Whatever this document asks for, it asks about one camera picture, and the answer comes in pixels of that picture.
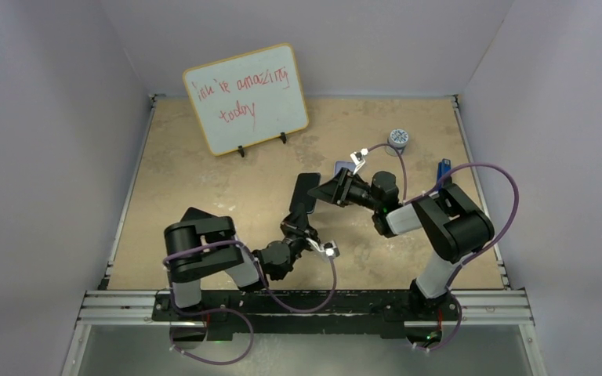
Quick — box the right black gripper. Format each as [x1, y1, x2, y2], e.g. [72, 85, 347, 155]
[309, 167, 381, 211]

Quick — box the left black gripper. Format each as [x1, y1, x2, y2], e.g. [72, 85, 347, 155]
[280, 204, 320, 266]

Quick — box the black phone blue frame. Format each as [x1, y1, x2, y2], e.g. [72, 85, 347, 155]
[288, 172, 321, 215]

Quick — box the lavender phone case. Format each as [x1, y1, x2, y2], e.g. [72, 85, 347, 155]
[334, 161, 356, 176]

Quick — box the pink cased phone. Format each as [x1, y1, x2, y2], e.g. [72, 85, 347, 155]
[181, 207, 216, 222]

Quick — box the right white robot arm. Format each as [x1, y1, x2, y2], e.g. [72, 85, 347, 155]
[308, 168, 495, 319]

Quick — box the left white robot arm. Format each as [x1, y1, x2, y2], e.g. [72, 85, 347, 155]
[163, 207, 333, 320]

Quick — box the small white blue jar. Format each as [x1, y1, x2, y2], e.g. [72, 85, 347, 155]
[385, 128, 410, 156]

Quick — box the white dry-erase board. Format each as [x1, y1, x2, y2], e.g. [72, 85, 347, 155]
[182, 43, 310, 156]

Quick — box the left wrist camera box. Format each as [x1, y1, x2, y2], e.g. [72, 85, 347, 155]
[306, 239, 339, 261]

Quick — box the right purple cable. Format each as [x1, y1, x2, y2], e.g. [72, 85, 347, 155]
[363, 143, 520, 354]

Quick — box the black aluminium base frame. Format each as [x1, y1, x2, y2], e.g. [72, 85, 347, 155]
[78, 289, 534, 346]

